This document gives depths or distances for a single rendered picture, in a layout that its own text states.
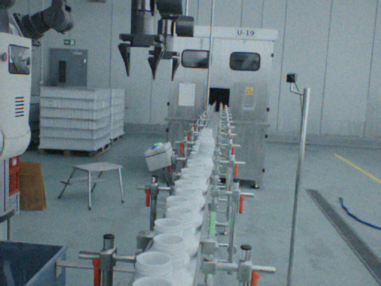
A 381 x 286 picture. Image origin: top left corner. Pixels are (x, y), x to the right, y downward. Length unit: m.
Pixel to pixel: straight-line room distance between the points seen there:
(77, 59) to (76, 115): 4.31
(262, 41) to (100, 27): 6.67
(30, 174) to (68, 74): 7.56
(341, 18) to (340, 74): 1.37
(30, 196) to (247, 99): 2.92
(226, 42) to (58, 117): 3.41
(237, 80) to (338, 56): 6.16
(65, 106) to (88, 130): 0.57
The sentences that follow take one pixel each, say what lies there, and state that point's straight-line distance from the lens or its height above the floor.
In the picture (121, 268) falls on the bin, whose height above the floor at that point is 0.93.
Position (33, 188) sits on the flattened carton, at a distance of 4.63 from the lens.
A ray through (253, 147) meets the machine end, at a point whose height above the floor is 0.56.
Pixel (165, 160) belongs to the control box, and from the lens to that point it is 1.52.
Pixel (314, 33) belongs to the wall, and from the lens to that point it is 11.57.
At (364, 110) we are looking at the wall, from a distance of 11.84.
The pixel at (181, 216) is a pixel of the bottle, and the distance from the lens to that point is 0.61.
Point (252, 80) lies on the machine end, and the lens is 5.77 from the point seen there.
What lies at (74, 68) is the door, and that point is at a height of 1.61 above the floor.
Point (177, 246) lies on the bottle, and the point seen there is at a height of 1.16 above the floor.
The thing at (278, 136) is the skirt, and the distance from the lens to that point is 11.40.
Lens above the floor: 1.34
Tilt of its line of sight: 7 degrees down
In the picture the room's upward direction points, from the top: 3 degrees clockwise
